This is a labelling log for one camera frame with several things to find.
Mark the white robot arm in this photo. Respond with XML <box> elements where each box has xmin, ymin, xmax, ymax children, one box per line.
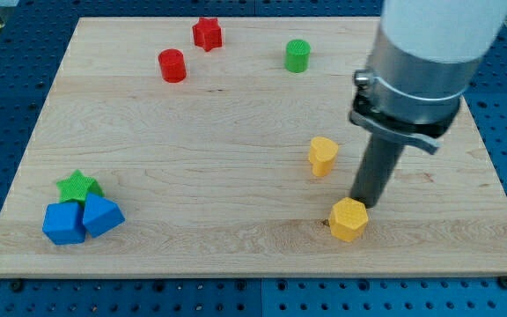
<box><xmin>349</xmin><ymin>0</ymin><xmax>507</xmax><ymax>207</ymax></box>

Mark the yellow hexagon block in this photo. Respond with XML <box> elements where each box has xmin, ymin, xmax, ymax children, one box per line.
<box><xmin>328</xmin><ymin>197</ymin><xmax>369</xmax><ymax>242</ymax></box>

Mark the blue triangular prism block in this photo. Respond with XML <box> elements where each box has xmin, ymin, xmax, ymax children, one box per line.
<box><xmin>83</xmin><ymin>194</ymin><xmax>125</xmax><ymax>238</ymax></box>

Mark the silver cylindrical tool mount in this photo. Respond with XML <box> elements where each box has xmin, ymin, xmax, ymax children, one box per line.
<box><xmin>349</xmin><ymin>26</ymin><xmax>481</xmax><ymax>154</ymax></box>

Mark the green star block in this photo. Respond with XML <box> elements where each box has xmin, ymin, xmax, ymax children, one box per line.
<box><xmin>56</xmin><ymin>170</ymin><xmax>104</xmax><ymax>206</ymax></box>

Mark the green cylinder block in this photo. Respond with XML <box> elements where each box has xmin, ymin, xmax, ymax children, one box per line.
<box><xmin>284</xmin><ymin>39</ymin><xmax>311</xmax><ymax>73</ymax></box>

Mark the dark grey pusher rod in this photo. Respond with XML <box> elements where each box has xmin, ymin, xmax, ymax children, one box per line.
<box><xmin>349</xmin><ymin>135</ymin><xmax>404</xmax><ymax>208</ymax></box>

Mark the yellow heart block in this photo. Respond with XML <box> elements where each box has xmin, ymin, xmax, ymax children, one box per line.
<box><xmin>308</xmin><ymin>136</ymin><xmax>339</xmax><ymax>177</ymax></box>

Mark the blue cube block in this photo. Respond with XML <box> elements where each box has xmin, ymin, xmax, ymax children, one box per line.
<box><xmin>42</xmin><ymin>202</ymin><xmax>86</xmax><ymax>245</ymax></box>

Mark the red star block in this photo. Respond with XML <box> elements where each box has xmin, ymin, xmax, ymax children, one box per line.
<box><xmin>192</xmin><ymin>17</ymin><xmax>224</xmax><ymax>52</ymax></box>

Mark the red cylinder block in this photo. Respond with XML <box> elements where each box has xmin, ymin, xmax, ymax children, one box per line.
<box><xmin>158</xmin><ymin>48</ymin><xmax>187</xmax><ymax>83</ymax></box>

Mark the wooden board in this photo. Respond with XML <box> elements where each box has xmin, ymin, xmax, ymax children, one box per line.
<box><xmin>0</xmin><ymin>18</ymin><xmax>507</xmax><ymax>279</ymax></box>

